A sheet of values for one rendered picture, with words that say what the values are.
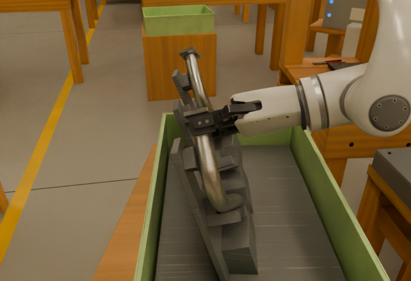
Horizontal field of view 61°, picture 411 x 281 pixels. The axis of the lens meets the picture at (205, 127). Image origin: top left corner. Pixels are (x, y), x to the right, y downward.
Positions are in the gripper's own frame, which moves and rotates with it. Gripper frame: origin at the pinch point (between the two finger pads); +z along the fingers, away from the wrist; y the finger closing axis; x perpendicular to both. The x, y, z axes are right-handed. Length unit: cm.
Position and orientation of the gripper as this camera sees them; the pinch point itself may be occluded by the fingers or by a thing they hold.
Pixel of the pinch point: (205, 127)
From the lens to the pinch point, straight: 57.2
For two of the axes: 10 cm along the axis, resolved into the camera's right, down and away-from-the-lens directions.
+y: -2.4, -2.4, -9.4
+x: 1.5, 9.5, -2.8
